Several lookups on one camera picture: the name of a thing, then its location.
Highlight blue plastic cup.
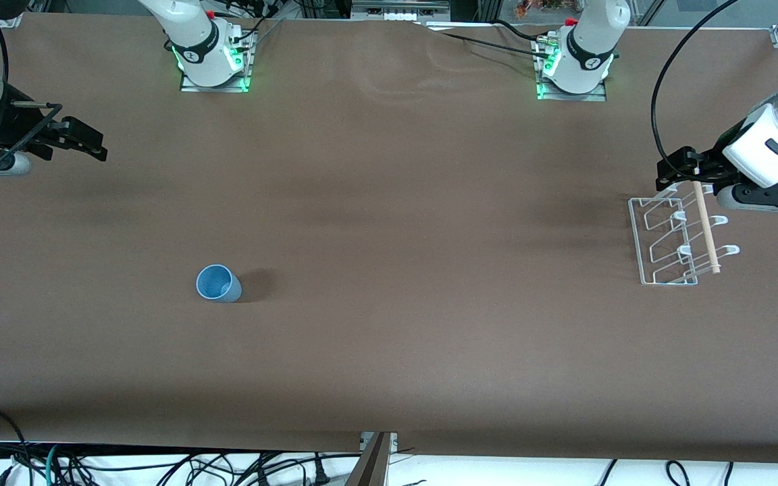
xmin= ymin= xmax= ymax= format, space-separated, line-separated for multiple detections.
xmin=196 ymin=264 xmax=243 ymax=304

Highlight tangled black floor cables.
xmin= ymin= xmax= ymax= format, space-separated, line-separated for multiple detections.
xmin=0 ymin=451 xmax=363 ymax=486

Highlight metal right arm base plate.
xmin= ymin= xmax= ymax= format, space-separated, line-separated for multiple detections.
xmin=179 ymin=27 xmax=253 ymax=94

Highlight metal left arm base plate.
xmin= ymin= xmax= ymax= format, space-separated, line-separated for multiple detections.
xmin=536 ymin=37 xmax=608 ymax=103

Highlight white power strip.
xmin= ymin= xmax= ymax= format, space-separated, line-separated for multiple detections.
xmin=351 ymin=0 xmax=451 ymax=22

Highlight long black table cable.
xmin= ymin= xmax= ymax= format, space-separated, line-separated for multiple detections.
xmin=416 ymin=22 xmax=555 ymax=60

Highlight white wire cup rack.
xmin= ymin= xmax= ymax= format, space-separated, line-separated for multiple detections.
xmin=628 ymin=181 xmax=741 ymax=287

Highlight metal table frame post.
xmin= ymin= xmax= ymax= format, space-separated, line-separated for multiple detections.
xmin=344 ymin=431 xmax=398 ymax=486

